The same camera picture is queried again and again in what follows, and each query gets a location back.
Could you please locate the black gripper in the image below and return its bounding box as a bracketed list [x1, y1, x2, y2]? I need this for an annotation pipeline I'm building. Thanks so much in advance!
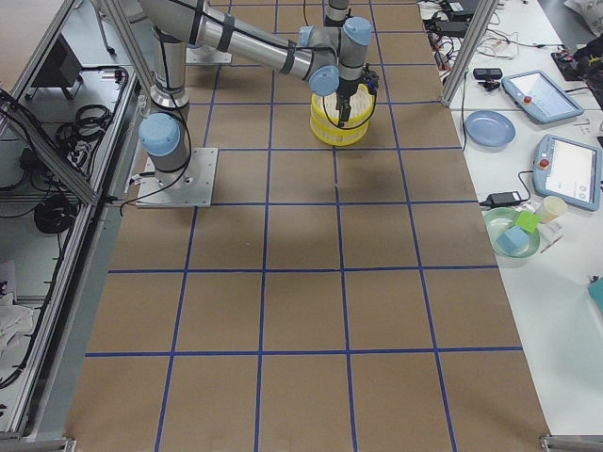
[336, 79, 372, 126]

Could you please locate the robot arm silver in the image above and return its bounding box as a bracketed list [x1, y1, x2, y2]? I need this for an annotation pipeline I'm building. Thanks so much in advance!
[323, 0, 349, 27]
[140, 1, 378, 127]

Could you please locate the blue plate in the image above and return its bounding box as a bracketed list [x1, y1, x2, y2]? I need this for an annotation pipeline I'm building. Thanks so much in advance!
[464, 110, 515, 148]

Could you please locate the black webcam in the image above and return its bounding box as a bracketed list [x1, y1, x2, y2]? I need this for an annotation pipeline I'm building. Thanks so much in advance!
[472, 68, 503, 92]

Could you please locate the black power adapter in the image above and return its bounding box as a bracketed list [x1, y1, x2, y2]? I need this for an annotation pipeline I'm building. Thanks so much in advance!
[480, 191, 526, 209]

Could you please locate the teach pendant upper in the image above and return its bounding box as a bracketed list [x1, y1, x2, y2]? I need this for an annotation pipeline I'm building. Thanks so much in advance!
[500, 70, 584, 123]

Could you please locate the teach pendant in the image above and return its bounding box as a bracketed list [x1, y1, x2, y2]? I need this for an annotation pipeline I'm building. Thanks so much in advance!
[500, 70, 584, 123]
[532, 135, 602, 212]

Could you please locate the blue foam cube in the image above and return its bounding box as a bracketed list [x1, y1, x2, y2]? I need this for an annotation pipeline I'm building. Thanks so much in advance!
[496, 226, 530, 255]

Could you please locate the green foam cube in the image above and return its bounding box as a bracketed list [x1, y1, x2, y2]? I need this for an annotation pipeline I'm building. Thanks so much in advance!
[513, 210, 540, 234]

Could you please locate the teach pendant lower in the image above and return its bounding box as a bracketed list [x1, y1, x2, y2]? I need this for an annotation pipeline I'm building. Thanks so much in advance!
[532, 135, 602, 212]

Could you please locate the paper cup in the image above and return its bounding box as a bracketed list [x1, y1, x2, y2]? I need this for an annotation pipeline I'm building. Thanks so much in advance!
[537, 196, 568, 223]

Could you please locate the white cloth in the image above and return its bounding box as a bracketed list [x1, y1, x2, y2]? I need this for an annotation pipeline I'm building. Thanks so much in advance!
[0, 261, 35, 359]

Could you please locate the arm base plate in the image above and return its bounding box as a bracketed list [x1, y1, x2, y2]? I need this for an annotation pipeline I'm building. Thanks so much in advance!
[186, 45, 232, 66]
[136, 148, 219, 208]

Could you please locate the aluminium frame post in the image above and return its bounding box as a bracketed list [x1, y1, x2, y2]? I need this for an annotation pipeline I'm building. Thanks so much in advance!
[440, 0, 497, 107]

